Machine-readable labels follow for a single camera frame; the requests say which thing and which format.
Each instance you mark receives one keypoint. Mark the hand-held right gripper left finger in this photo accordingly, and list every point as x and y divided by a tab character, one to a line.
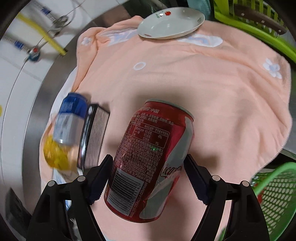
99	183

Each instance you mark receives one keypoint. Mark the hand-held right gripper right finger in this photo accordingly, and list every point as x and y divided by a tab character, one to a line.
198	183

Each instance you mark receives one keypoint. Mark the red soda can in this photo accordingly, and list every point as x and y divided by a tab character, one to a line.
138	148

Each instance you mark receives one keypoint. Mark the green plastic basket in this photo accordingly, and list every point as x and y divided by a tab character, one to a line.
277	197

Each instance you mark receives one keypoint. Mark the small black box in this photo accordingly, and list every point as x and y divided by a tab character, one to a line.
97	129

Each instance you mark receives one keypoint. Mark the blue and white can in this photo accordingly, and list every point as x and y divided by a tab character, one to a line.
69	115

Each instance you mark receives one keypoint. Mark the peach printed towel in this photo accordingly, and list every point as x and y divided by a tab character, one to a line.
219	92

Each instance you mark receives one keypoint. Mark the green dish rack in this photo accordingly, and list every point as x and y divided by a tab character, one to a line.
254	37

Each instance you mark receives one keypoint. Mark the white plate with red flower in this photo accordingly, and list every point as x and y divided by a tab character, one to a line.
171	23

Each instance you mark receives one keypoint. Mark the metal water valve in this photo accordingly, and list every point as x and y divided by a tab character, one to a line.
60	20

